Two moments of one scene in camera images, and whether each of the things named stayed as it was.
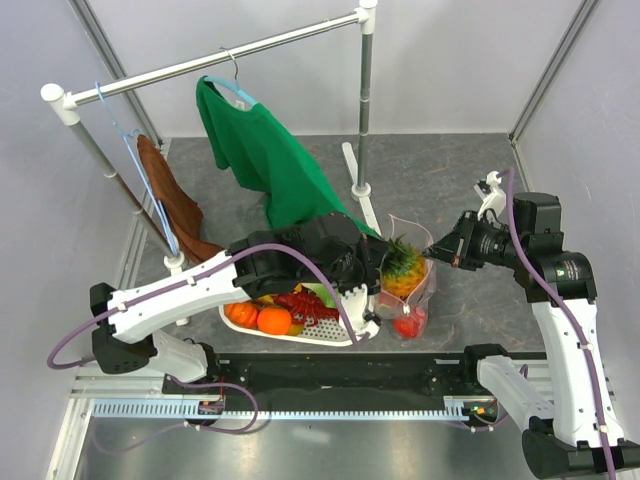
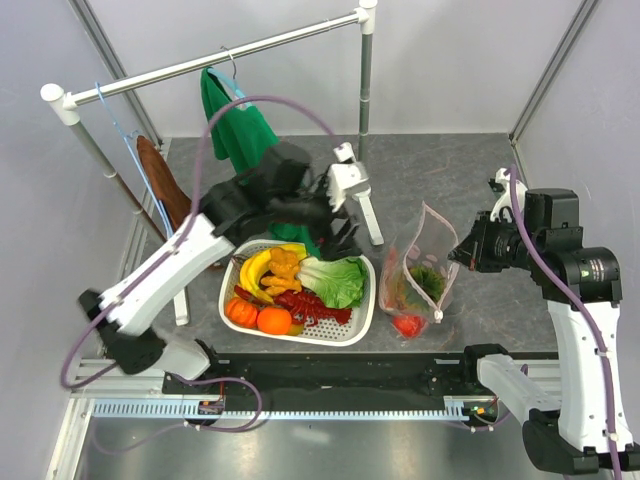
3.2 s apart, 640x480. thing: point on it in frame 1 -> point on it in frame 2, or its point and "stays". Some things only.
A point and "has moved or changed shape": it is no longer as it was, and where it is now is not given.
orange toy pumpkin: [244, 314] stays
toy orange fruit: [274, 320] stays
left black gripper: [371, 253] -> [343, 245]
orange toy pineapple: [402, 266] -> [430, 281]
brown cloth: [182, 213] stays
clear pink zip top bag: [408, 279] has moved or changed shape
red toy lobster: [305, 306] stays
